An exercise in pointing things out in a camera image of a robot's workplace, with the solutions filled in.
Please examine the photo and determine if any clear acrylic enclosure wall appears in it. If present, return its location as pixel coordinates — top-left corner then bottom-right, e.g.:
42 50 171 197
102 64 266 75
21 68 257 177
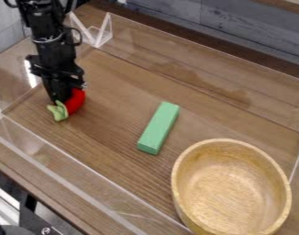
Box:
0 15 299 235

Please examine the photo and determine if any wooden bowl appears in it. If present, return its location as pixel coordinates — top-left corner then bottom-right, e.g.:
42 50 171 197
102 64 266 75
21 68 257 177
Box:
171 139 292 235

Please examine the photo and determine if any black cable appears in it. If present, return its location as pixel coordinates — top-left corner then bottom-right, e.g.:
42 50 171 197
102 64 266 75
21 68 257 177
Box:
67 27 83 47

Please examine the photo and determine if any black device at corner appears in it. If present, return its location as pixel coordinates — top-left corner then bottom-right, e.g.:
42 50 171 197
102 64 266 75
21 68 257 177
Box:
0 205 66 235

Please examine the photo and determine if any clear acrylic corner bracket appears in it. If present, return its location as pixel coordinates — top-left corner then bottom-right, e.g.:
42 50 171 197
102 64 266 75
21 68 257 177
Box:
69 13 113 48

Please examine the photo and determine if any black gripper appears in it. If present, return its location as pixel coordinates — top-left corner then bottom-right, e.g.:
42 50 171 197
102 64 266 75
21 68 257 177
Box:
26 55 87 102

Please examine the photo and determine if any green rectangular block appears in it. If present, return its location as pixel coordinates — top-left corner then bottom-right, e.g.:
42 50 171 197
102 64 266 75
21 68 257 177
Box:
138 102 181 155

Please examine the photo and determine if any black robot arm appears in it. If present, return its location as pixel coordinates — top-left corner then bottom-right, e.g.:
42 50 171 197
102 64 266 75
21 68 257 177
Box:
15 0 85 102

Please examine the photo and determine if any red plush strawberry toy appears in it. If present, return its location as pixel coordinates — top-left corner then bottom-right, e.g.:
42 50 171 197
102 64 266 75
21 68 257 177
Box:
47 88 86 121

